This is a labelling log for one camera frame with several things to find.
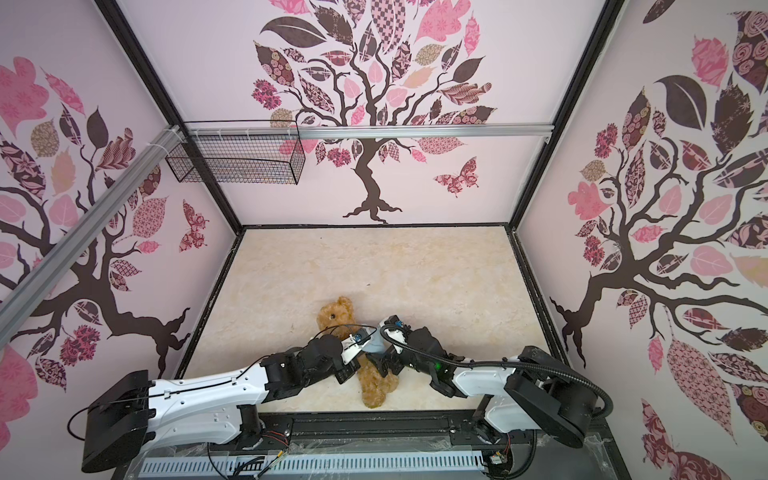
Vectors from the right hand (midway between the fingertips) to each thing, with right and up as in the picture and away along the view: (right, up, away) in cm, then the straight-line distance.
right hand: (378, 340), depth 82 cm
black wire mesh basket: (-44, +58, +13) cm, 74 cm away
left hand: (-4, -3, -3) cm, 6 cm away
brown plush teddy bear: (-12, +7, 0) cm, 14 cm away
